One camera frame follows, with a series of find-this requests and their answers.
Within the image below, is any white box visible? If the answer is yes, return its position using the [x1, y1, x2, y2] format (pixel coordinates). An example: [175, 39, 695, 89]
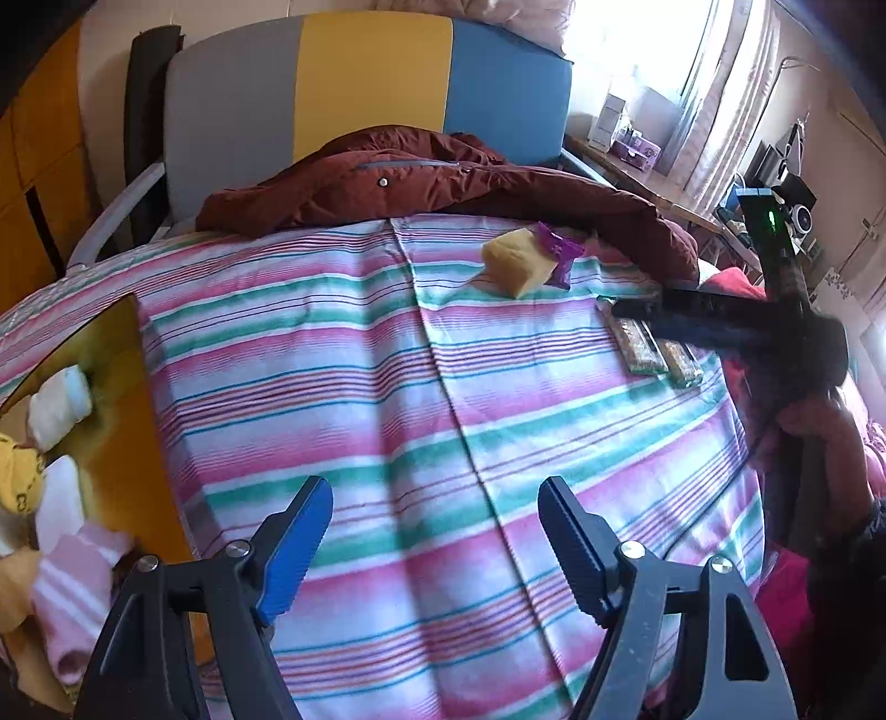
[587, 92, 629, 155]

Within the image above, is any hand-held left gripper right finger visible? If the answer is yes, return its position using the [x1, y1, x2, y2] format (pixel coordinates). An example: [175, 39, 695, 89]
[538, 476, 800, 720]

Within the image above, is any wooden side desk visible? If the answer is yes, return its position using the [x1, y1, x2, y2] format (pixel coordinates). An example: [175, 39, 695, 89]
[562, 133, 722, 233]

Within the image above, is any person's right hand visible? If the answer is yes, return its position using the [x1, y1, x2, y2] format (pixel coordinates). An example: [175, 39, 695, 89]
[775, 398, 874, 536]

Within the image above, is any light curtain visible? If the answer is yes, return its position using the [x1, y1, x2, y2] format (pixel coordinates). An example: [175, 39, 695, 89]
[657, 0, 785, 212]

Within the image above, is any red cloth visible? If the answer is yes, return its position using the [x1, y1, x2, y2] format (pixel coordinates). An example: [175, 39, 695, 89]
[699, 266, 771, 300]

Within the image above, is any magenta cloth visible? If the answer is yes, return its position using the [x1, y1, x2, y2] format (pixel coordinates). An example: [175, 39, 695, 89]
[756, 543, 819, 700]

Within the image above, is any black speaker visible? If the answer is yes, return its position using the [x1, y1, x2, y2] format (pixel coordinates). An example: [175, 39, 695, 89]
[770, 172, 819, 238]

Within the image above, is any pink striped sock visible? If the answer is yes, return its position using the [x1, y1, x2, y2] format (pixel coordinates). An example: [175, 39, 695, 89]
[31, 522, 134, 686]

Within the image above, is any white curved rail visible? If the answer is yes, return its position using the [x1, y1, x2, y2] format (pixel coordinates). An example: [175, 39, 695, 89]
[65, 161, 167, 272]

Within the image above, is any maroon padded jacket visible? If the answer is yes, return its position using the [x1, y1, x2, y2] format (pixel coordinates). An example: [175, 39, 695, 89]
[195, 125, 700, 285]

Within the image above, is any person's right forearm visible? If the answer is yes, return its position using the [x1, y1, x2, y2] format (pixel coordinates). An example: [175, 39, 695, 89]
[806, 498, 886, 720]

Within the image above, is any yellow wooden desktop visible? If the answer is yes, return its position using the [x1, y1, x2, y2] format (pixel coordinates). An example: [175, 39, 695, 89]
[0, 294, 217, 716]

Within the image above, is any purple box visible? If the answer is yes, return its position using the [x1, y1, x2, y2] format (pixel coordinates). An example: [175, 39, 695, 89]
[612, 131, 663, 172]

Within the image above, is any white sock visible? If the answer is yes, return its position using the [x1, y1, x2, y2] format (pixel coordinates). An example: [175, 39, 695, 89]
[34, 455, 85, 551]
[28, 366, 94, 450]

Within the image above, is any pink green striped blanket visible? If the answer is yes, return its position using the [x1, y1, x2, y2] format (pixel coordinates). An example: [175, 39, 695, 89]
[0, 214, 766, 720]

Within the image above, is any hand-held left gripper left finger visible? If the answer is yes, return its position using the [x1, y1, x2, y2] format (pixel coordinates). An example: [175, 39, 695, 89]
[73, 476, 334, 720]

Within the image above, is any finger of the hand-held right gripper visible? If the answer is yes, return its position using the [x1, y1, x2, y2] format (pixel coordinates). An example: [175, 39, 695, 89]
[611, 291, 694, 345]

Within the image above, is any purple snack packet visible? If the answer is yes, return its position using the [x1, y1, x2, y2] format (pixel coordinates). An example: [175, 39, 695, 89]
[536, 223, 588, 290]

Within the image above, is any yellow patterned sock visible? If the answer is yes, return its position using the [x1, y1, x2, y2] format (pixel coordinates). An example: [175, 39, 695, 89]
[0, 435, 48, 519]

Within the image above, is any grey yellow blue headboard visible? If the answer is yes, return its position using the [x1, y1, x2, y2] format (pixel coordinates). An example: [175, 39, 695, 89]
[162, 12, 575, 229]

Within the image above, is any black chair back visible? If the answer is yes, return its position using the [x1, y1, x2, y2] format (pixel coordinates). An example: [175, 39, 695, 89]
[123, 24, 182, 243]

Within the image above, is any yellow wooden wardrobe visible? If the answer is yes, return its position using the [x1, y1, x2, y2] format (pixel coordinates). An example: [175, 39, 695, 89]
[0, 28, 99, 295]

